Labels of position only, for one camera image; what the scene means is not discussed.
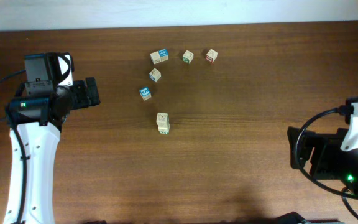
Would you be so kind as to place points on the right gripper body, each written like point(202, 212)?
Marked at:
point(325, 158)

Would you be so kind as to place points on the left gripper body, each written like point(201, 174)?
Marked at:
point(80, 94)

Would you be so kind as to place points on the blue label wooden block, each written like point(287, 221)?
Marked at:
point(162, 119)

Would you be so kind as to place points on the yellow letter wooden block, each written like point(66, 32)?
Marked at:
point(164, 128)

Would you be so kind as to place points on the green label wooden block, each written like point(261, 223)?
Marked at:
point(167, 132)

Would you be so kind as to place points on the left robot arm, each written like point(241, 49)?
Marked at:
point(36, 115)

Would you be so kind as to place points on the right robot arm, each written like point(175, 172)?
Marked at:
point(346, 189)

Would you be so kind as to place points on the blue number five block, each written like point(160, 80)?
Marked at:
point(145, 93)

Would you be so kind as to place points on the blue edged wooden block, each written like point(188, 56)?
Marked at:
point(155, 75)

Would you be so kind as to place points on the plain wooden block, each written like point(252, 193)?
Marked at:
point(155, 57)

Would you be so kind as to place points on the blue top wooden block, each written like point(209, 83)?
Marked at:
point(163, 53)

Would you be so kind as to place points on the green wooden block far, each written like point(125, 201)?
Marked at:
point(187, 56)

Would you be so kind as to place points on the red wooden block far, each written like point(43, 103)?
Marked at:
point(211, 55)

